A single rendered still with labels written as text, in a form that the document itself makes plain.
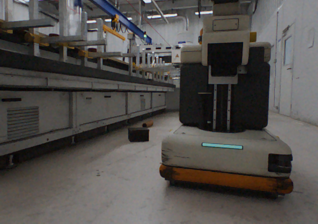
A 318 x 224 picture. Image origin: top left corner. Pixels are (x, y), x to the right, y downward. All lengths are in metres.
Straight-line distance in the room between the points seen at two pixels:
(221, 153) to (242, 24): 0.64
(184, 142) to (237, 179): 0.30
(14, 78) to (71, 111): 0.82
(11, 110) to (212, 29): 1.32
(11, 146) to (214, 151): 1.25
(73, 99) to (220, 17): 1.44
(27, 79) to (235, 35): 1.16
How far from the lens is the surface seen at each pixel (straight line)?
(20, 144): 1.72
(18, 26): 1.26
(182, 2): 11.68
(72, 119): 2.11
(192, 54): 1.43
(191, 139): 1.12
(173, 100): 5.83
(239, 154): 1.11
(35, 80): 1.50
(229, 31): 1.16
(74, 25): 7.30
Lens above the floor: 0.50
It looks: 3 degrees down
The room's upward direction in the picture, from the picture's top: 1 degrees clockwise
